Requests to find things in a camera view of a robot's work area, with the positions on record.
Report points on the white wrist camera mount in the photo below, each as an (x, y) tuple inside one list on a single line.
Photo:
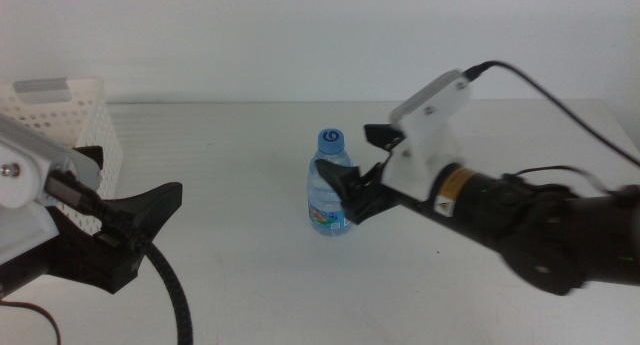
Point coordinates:
[(20, 225), (425, 150)]

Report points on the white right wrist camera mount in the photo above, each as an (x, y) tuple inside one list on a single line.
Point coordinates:
[(425, 150)]

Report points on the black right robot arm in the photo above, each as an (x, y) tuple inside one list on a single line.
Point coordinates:
[(525, 220)]

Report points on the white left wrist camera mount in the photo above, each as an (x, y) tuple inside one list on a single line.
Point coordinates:
[(20, 225)]

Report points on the clear water bottle blue cap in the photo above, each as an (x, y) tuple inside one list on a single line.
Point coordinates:
[(325, 205)]

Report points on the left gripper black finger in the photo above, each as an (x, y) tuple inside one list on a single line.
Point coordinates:
[(155, 200), (94, 154)]

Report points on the white perforated plastic basket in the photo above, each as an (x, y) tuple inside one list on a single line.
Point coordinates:
[(90, 120)]

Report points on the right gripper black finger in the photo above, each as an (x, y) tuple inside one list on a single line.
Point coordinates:
[(382, 135), (342, 177)]

